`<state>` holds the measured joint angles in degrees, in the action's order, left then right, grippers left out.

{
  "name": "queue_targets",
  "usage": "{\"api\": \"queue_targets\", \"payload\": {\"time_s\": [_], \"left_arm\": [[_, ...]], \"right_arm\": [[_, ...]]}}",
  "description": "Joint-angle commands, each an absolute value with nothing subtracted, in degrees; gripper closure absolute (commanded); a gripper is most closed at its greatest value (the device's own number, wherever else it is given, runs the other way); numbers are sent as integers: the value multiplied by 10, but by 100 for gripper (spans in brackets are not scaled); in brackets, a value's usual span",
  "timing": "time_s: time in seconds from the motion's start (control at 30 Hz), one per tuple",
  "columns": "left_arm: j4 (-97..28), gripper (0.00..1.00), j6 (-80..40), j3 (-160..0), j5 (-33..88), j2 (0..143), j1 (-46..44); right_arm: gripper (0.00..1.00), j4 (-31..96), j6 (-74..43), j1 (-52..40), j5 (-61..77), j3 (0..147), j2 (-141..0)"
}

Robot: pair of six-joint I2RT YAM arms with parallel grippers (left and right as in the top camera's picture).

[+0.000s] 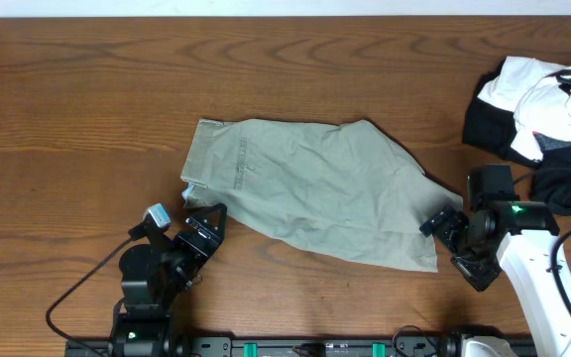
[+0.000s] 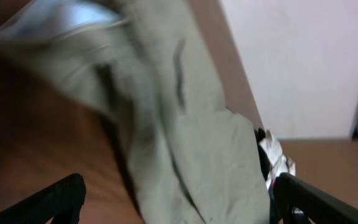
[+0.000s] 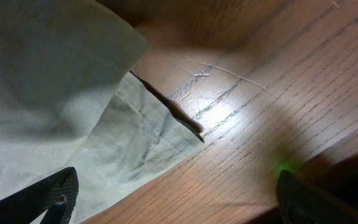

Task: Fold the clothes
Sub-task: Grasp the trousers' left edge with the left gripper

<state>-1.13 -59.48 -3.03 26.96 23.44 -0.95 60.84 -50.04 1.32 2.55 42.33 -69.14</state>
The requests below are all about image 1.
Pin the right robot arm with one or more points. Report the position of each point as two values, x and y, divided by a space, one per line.
520 239

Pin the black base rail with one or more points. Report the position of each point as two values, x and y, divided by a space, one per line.
405 345

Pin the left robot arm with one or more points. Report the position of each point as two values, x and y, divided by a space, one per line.
145 328

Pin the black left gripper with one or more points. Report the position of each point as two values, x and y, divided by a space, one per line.
196 239

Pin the black garment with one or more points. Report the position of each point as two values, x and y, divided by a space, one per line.
488 129

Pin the khaki green shorts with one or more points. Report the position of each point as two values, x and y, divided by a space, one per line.
347 191

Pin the white garment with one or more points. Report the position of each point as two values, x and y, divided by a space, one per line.
536 96

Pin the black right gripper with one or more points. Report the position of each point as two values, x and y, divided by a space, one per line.
443 225

